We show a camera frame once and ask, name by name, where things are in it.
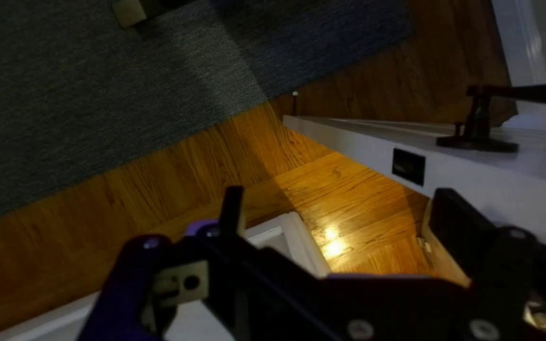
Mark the black door latch plate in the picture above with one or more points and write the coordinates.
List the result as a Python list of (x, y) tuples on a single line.
[(409, 165)]

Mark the grey rug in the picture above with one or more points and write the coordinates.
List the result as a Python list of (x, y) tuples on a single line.
[(96, 95)]

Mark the white closet frame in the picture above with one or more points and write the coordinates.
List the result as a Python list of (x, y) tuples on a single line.
[(520, 38)]

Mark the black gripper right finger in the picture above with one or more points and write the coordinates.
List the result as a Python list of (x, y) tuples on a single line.
[(502, 271)]

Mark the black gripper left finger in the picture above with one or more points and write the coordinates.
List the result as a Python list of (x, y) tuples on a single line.
[(122, 304)]

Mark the metal strike plate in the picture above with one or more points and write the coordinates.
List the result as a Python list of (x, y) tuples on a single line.
[(181, 283)]

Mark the beige furniture leg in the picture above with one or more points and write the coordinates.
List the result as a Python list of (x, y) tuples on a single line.
[(132, 12)]

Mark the white panel door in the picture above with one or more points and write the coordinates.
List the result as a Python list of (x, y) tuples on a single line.
[(513, 182)]

